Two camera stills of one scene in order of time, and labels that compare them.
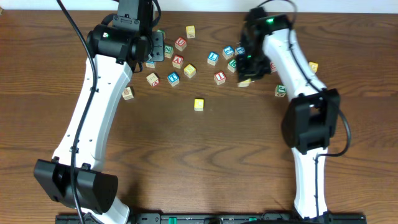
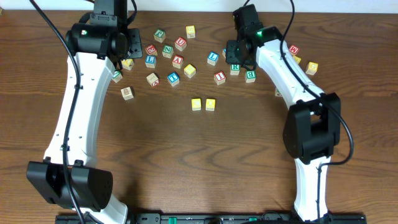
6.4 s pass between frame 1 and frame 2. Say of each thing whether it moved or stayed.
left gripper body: moved
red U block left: stayed
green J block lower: stayed
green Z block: stayed
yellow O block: moved
